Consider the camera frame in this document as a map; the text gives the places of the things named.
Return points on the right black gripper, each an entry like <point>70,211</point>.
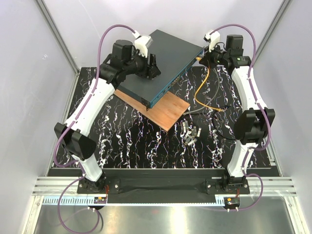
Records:
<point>205,61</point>

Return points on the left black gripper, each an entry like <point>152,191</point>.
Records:
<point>150,71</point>

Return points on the teal network switch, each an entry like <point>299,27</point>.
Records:
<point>174,57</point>

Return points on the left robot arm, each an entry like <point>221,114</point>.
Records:
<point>126,58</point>

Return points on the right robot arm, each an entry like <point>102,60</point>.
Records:
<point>253,125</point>

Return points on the wooden base board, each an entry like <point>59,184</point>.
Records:
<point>165,113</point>

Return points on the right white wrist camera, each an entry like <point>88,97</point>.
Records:
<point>213,38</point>

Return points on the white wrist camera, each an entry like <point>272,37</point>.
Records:
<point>213,38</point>
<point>142,43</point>

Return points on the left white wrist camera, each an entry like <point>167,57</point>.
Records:
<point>142,43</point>

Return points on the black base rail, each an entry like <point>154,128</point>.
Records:
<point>161,186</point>

